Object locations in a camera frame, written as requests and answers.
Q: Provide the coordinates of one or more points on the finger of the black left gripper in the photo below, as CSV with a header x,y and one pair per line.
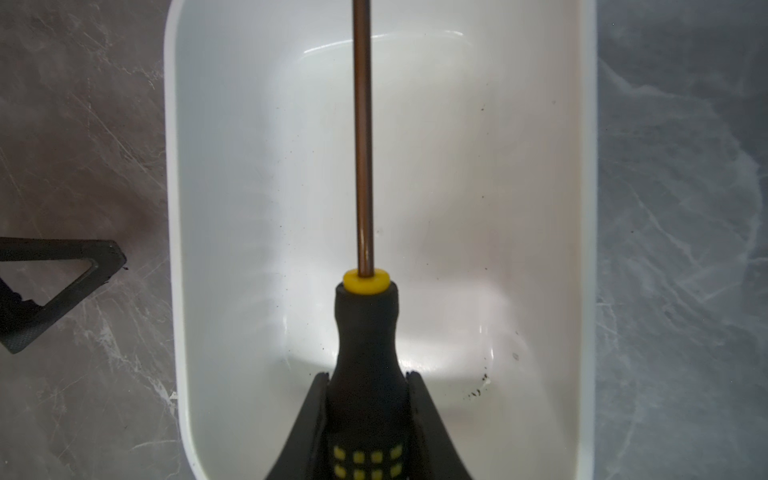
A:
x,y
23,321

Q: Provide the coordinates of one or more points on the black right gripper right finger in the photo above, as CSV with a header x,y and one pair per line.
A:
x,y
432,453

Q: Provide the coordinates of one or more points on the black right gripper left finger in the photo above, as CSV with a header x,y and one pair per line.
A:
x,y
304,455

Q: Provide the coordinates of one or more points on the black yellow handled screwdriver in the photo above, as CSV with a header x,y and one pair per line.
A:
x,y
368,394

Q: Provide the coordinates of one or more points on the white plastic bin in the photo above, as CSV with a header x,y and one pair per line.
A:
x,y
485,186

